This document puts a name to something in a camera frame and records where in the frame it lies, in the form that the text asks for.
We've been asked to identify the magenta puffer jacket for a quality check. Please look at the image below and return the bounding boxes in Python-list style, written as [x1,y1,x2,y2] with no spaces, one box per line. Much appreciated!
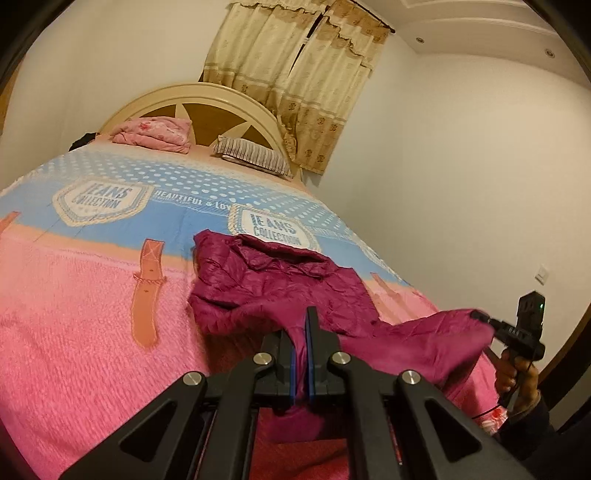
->
[188,230,495,443]

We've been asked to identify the person's right hand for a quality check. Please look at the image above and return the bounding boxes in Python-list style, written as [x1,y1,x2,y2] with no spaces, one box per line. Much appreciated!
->
[493,349,541,416]

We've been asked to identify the pink and blue bedspread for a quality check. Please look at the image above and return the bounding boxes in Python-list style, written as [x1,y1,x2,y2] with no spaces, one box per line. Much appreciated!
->
[1,141,507,479]

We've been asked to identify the striped pillow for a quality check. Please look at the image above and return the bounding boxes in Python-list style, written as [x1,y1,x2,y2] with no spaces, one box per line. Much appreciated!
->
[213,136,293,178]

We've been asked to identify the folded pink blanket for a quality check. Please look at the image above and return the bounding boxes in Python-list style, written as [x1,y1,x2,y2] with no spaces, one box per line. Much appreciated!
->
[109,116,192,154]

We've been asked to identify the beige curtain behind headboard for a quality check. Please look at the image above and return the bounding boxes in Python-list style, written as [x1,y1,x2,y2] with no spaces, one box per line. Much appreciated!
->
[202,1,392,174]

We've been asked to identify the cream wooden headboard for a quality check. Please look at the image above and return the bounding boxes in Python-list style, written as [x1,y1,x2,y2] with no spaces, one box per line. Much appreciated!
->
[99,82,287,171]

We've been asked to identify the white wall switch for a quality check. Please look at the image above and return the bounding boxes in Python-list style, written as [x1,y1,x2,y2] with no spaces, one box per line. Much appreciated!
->
[535,264,550,285]

